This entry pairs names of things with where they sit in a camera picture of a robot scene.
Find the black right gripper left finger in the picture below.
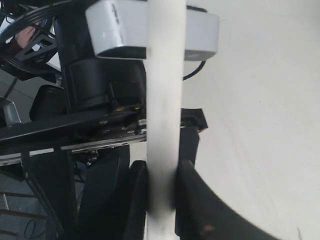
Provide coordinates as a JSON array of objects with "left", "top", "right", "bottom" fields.
[{"left": 78, "top": 160, "right": 148, "bottom": 240}]

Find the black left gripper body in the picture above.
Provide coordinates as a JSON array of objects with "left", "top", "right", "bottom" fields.
[{"left": 0, "top": 47, "right": 147, "bottom": 240}]

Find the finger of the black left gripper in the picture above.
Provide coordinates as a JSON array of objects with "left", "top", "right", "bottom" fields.
[{"left": 178, "top": 127, "right": 200, "bottom": 166}]

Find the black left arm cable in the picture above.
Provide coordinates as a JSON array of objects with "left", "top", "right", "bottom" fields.
[{"left": 0, "top": 0, "right": 76, "bottom": 46}]

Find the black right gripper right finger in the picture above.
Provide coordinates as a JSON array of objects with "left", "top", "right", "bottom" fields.
[{"left": 175, "top": 160, "right": 274, "bottom": 240}]

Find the white drumstick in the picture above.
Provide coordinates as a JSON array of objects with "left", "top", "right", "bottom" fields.
[{"left": 146, "top": 0, "right": 187, "bottom": 240}]

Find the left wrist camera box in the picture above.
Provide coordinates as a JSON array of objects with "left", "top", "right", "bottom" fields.
[{"left": 84, "top": 0, "right": 221, "bottom": 62}]

